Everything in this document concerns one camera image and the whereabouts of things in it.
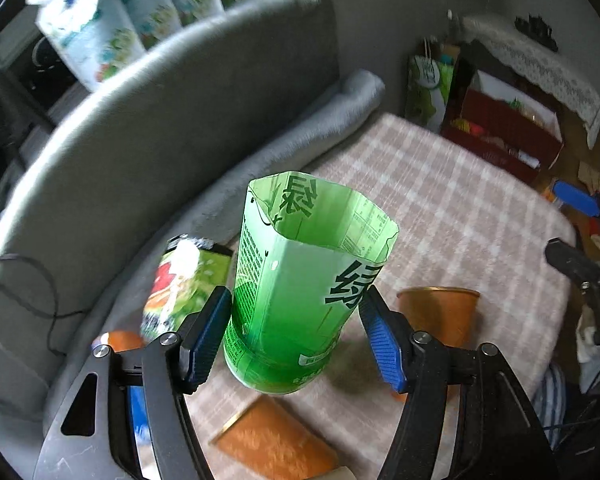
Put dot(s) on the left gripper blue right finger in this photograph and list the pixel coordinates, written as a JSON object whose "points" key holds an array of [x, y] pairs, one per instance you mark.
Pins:
{"points": [[387, 337]]}

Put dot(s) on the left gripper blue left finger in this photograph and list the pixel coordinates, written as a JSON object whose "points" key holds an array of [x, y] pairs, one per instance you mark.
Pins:
{"points": [[203, 339]]}

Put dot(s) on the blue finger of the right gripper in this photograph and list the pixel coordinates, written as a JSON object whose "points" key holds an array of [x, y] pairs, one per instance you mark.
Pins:
{"points": [[572, 263], [577, 199]]}

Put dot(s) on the green tea bottle cup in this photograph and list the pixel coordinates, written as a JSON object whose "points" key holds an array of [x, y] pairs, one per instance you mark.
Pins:
{"points": [[308, 251]]}

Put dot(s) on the plain orange paper cup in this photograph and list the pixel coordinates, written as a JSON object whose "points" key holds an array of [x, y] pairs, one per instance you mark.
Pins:
{"points": [[447, 313]]}

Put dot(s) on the orange patterned paper cup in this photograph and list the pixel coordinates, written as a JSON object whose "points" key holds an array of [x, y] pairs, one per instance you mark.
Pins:
{"points": [[271, 442]]}

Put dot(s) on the blue orange plastic bottle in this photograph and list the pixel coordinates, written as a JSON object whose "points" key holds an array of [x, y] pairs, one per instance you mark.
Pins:
{"points": [[118, 341]]}

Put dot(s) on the blue striped cloth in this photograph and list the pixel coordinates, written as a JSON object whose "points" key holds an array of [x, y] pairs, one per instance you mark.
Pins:
{"points": [[549, 403]]}

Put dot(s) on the pink plaid blanket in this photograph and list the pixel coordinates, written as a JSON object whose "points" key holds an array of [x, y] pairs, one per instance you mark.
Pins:
{"points": [[463, 223]]}

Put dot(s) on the grey rolled blanket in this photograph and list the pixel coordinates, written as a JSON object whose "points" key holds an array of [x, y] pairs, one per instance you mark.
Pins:
{"points": [[216, 212]]}

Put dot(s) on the white lace cloth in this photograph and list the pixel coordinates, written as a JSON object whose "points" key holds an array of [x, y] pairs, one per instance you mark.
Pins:
{"points": [[548, 70]]}

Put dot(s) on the red gift box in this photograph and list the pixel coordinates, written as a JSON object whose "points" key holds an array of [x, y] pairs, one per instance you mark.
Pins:
{"points": [[501, 125]]}

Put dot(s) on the green paper shopping bag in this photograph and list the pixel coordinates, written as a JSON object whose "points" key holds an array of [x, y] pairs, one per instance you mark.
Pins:
{"points": [[429, 79]]}

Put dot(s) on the grey sofa backrest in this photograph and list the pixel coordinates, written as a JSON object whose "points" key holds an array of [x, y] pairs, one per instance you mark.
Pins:
{"points": [[137, 149]]}

